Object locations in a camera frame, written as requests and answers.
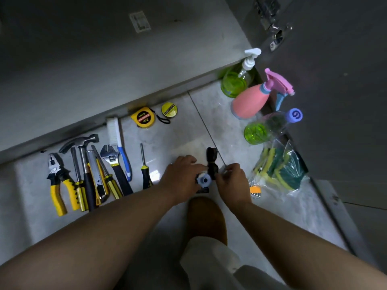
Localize yellow handled pliers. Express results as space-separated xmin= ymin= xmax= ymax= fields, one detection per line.
xmin=47 ymin=152 xmax=81 ymax=217

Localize small black yellow screwdriver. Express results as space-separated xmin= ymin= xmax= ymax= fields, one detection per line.
xmin=139 ymin=143 xmax=154 ymax=190

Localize pink spray bottle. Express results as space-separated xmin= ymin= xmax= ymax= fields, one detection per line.
xmin=230 ymin=68 xmax=295 ymax=120

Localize black valve with white knob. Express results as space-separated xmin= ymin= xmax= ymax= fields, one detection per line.
xmin=196 ymin=147 xmax=220 ymax=194

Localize person's right hand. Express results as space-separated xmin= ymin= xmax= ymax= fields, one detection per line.
xmin=215 ymin=163 xmax=253 ymax=212

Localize person's right forearm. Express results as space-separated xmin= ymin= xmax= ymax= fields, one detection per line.
xmin=231 ymin=202 xmax=387 ymax=290

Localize long yellow handled screwdriver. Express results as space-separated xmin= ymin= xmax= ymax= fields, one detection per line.
xmin=70 ymin=147 xmax=88 ymax=212

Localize yellow black striped screwdriver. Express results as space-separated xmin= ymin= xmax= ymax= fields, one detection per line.
xmin=91 ymin=144 xmax=124 ymax=200

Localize metal cabinet hinge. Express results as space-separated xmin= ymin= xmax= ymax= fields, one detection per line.
xmin=253 ymin=0 xmax=293 ymax=52

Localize grey cabinet door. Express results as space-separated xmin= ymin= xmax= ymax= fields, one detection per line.
xmin=224 ymin=0 xmax=387 ymax=210

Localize grey cabinet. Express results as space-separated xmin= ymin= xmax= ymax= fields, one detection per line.
xmin=0 ymin=0 xmax=253 ymax=164

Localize black handled claw hammer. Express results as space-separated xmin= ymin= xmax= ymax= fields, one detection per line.
xmin=58 ymin=134 xmax=100 ymax=212

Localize plastic bag of sponges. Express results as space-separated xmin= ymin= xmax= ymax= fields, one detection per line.
xmin=247 ymin=139 xmax=311 ymax=197

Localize yellow utility knife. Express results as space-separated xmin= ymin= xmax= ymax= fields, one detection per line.
xmin=87 ymin=150 xmax=109 ymax=206

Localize white trouser leg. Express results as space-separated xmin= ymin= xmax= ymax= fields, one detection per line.
xmin=180 ymin=236 xmax=291 ymax=290

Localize white brush with blue handle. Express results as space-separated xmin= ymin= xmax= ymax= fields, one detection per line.
xmin=106 ymin=117 xmax=133 ymax=182

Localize black handled adjustable wrench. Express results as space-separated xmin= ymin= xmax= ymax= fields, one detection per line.
xmin=100 ymin=144 xmax=134 ymax=197

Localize yellow tape roll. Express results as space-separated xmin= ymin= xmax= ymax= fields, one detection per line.
xmin=161 ymin=102 xmax=178 ymax=118

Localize white sticker label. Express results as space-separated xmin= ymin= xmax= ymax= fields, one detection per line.
xmin=129 ymin=11 xmax=152 ymax=34

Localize person's left forearm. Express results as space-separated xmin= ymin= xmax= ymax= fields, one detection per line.
xmin=0 ymin=183 xmax=182 ymax=290

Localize green bottle with blue cap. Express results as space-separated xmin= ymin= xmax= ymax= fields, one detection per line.
xmin=243 ymin=108 xmax=304 ymax=145

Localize yellow tape measure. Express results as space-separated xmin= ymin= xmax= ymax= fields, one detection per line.
xmin=130 ymin=107 xmax=172 ymax=129

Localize person's left hand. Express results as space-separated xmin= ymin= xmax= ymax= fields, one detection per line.
xmin=159 ymin=155 xmax=209 ymax=206

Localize green pump soap bottle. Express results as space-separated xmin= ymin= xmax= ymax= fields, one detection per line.
xmin=220 ymin=48 xmax=262 ymax=99

